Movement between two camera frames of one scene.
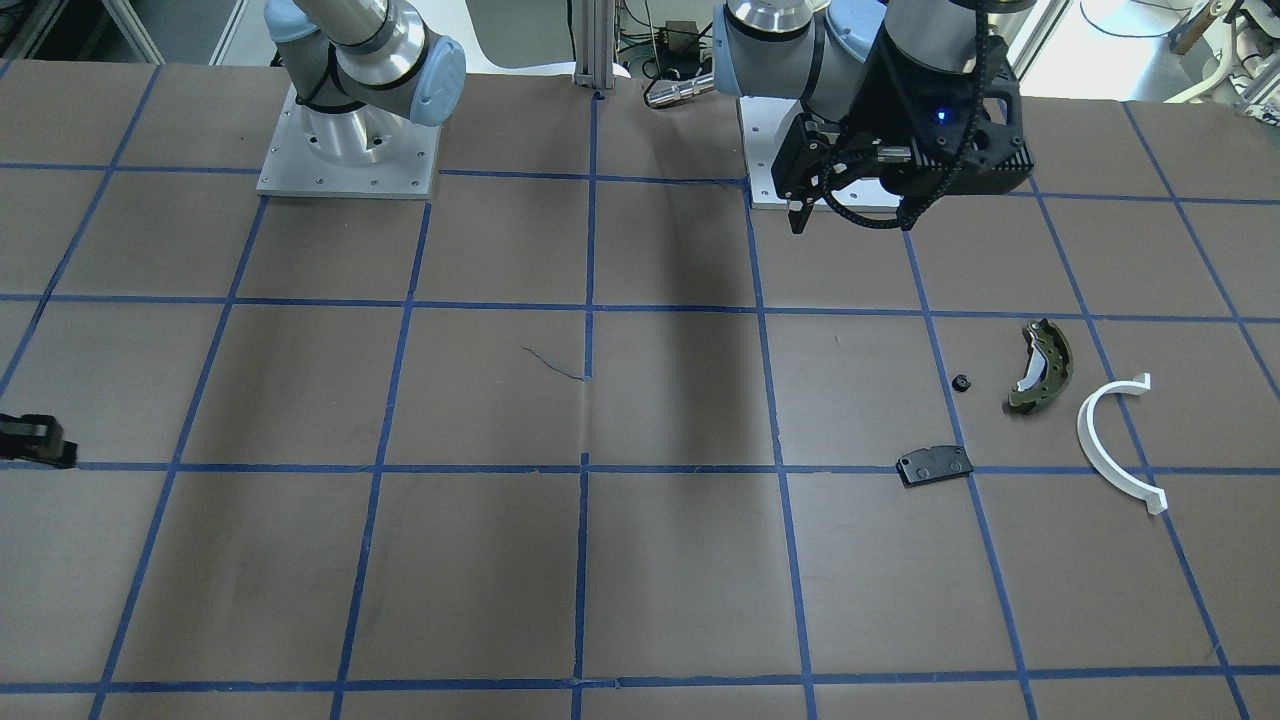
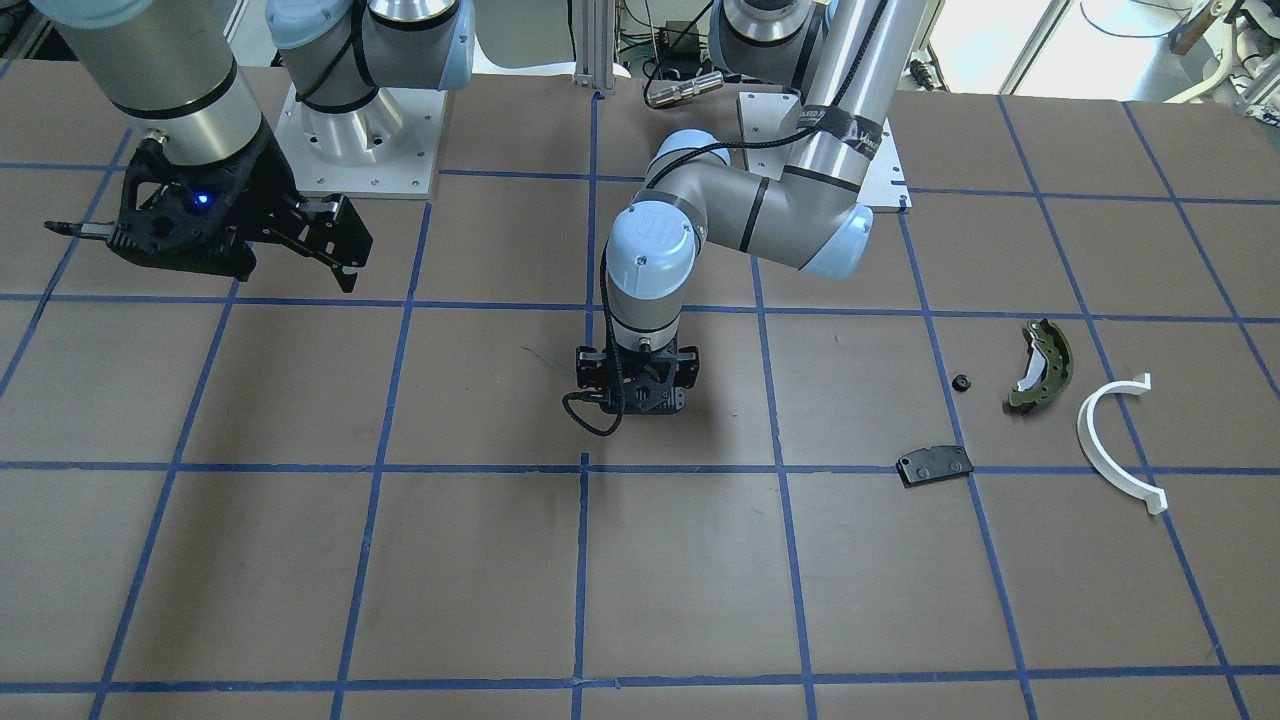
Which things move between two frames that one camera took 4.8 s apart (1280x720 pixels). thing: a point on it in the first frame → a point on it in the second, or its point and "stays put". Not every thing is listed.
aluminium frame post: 594,42 stays put
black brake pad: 932,463 stays put
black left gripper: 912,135 → 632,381
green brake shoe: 1049,367 stays put
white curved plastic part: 1154,497 stays put
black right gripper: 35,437 → 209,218
